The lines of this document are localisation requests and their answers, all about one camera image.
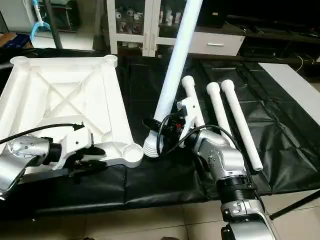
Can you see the white plastic table leg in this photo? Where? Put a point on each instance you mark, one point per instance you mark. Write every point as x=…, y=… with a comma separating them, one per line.
x=220, y=110
x=192, y=95
x=240, y=120
x=175, y=70

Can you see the white plastic table top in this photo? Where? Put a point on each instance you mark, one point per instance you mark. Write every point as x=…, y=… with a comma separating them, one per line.
x=60, y=95

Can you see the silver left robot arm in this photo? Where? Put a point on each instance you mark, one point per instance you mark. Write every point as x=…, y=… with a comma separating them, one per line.
x=22, y=157

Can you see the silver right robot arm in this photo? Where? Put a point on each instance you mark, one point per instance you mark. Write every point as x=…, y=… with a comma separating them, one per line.
x=230, y=170

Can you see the black work mat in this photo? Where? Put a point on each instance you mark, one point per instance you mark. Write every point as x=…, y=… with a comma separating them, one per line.
x=150, y=175

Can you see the white drawer unit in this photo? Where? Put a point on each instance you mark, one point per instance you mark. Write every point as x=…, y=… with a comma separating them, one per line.
x=215, y=45

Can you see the white glass door cabinet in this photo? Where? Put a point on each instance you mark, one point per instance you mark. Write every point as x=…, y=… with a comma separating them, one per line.
x=135, y=25

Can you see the white flat sheet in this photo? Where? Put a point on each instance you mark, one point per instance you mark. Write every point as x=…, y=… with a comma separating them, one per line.
x=295, y=87

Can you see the grey metal pole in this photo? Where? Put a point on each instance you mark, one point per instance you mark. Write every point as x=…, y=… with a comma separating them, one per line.
x=52, y=25

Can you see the brown cardboard box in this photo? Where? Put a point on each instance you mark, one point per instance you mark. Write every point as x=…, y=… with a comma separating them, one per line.
x=15, y=41

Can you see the black tv cabinet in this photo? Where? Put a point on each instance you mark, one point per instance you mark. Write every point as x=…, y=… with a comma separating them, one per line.
x=280, y=40

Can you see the light blue mop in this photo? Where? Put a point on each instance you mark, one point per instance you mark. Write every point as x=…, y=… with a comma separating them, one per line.
x=39, y=22

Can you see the black stand leg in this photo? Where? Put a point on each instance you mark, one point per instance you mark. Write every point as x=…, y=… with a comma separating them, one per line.
x=295, y=205

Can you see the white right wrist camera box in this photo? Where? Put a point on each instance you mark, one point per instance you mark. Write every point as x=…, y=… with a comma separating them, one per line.
x=188, y=112

